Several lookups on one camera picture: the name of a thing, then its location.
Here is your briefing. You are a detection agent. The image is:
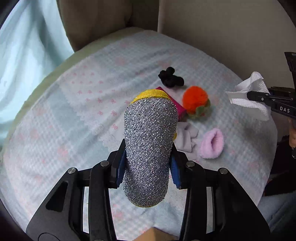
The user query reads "white paper towel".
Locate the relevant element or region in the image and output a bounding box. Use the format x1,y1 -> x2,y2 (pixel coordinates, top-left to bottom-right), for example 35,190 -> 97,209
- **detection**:
226,71 -> 271,121

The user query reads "silver glitter yellow-trimmed pouch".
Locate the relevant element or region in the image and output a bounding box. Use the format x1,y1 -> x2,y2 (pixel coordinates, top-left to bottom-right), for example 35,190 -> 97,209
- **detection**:
122,89 -> 179,208

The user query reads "pink fuzzy sock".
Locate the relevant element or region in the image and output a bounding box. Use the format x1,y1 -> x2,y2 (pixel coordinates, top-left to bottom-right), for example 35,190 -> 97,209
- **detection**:
199,128 -> 224,159

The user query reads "orange pompom with green leaves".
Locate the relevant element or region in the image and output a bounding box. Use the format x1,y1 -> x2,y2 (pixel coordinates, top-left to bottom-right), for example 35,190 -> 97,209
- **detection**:
182,86 -> 211,118

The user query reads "magenta fabric pouch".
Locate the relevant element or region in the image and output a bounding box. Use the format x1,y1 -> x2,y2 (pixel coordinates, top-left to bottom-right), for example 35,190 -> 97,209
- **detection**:
156,86 -> 187,121

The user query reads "black sock bundle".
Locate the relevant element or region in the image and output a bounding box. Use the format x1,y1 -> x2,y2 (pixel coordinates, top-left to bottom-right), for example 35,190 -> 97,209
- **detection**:
158,67 -> 185,88

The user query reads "cardboard box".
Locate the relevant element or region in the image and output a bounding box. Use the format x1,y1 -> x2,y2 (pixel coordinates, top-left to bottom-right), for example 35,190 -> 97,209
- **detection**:
134,227 -> 179,241

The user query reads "blue checked bed blanket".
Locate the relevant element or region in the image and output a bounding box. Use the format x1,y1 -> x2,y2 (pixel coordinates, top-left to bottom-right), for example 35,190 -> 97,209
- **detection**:
1,31 -> 277,230

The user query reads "grey cloth piece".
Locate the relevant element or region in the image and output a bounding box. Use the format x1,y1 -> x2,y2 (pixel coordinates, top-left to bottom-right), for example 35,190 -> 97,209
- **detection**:
174,122 -> 199,153

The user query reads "beige curtain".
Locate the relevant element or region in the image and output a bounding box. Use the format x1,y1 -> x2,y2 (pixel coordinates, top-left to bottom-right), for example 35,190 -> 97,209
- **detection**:
57,0 -> 159,52

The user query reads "light blue hanging sheet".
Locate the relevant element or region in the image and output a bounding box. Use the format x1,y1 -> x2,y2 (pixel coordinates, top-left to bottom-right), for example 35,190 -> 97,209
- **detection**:
0,0 -> 75,149

